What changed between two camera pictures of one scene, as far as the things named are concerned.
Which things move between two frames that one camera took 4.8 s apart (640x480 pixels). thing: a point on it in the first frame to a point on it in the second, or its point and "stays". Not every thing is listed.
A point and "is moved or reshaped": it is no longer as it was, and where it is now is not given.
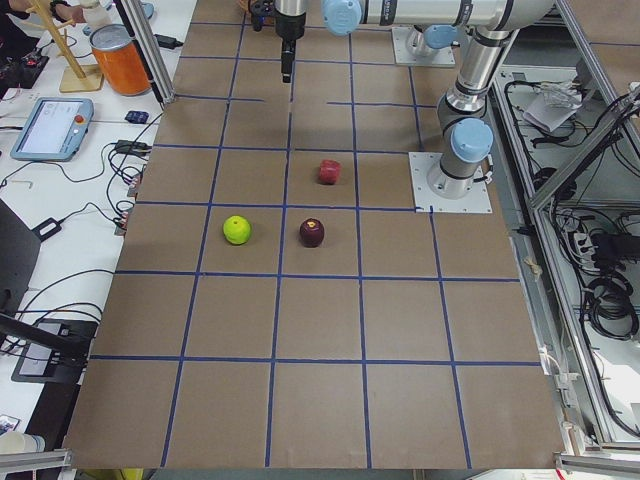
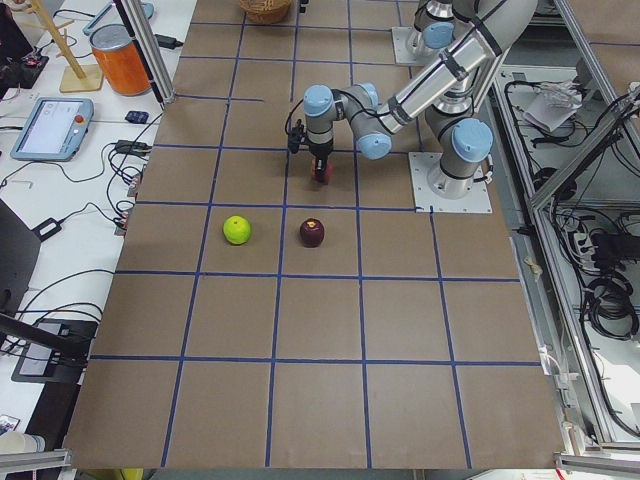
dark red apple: x=311 y=233 stays
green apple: x=236 y=230 stays
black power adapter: x=168 y=42 stays
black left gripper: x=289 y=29 to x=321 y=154
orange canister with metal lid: x=119 y=59 stays
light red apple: x=330 y=171 is moved or reshaped
